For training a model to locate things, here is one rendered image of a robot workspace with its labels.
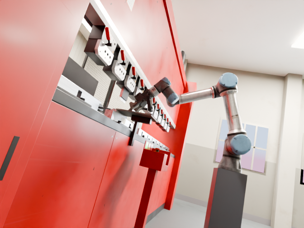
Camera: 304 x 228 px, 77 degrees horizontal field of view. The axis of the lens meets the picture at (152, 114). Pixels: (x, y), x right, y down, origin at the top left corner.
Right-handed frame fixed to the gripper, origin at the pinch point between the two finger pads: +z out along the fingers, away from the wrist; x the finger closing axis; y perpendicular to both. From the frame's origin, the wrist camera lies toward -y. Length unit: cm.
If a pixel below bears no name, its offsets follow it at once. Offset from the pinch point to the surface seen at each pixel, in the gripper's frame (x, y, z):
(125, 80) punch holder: 9.5, 17.8, -11.0
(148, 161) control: -7.7, -34.5, 10.8
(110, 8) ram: 50, 32, -30
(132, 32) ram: 21, 38, -36
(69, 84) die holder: 57, 0, 8
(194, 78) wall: -348, 148, -140
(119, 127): 21.1, -14.1, 7.8
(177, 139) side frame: -216, 14, -9
